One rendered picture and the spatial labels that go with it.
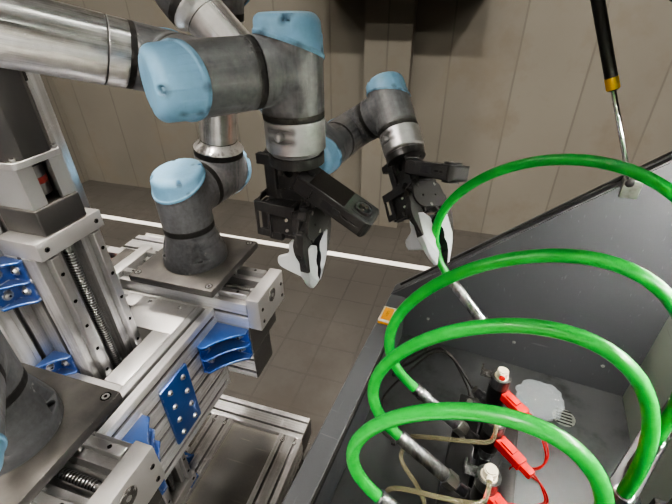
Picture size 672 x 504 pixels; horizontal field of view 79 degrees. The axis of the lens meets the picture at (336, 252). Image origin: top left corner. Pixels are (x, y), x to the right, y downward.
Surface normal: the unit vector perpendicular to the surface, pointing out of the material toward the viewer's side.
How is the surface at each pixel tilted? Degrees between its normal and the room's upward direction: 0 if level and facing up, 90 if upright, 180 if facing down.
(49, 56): 114
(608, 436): 0
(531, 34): 90
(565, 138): 90
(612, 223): 90
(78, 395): 0
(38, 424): 72
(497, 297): 90
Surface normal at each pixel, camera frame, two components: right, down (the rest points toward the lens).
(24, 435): 0.87, -0.05
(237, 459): -0.01, -0.84
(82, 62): 0.41, 0.78
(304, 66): 0.51, 0.44
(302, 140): 0.30, 0.51
